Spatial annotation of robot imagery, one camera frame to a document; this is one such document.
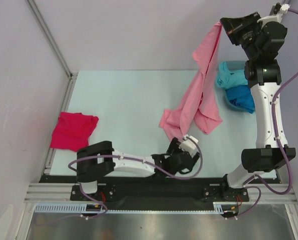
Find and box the light blue t shirt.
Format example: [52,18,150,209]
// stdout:
[216,60,248,89]

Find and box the right aluminium frame post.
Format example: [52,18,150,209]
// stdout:
[273,0,292,16]

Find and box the light blue slotted cable duct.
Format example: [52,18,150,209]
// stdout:
[35,203,224,215]

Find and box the teal plastic bin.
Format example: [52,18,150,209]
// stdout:
[216,60,255,114]

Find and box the aluminium frame post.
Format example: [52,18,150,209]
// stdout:
[25,0,78,81]
[273,0,292,16]

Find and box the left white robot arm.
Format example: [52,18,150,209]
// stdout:
[68,135,203,200]

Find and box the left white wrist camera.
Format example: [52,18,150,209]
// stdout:
[179,135,198,156]

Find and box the red folded t shirt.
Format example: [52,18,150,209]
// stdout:
[50,111,99,152]

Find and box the left aluminium frame post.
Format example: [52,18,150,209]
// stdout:
[25,0,78,81]

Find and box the dark blue t shirt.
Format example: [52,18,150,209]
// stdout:
[225,85,255,114]

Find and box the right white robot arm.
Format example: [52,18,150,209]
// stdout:
[219,12,296,201]

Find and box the pink t shirt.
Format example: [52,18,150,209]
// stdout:
[159,22,222,140]

